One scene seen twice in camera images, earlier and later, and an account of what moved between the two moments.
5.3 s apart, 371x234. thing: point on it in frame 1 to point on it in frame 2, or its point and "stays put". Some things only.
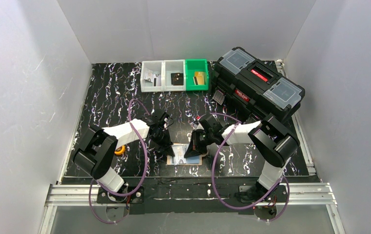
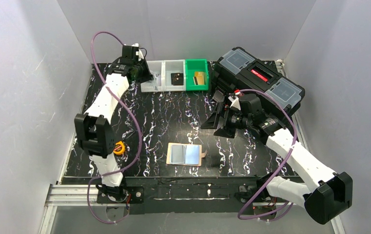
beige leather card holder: x=179 y=150 stays put
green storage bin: x=193 y=65 stays put
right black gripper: x=199 y=139 to x=222 y=117
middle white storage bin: x=173 y=66 stays put
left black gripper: x=159 y=136 to x=143 y=72
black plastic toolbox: x=253 y=88 stays put
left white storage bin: x=152 y=78 stays put
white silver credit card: x=179 y=151 to x=158 y=79
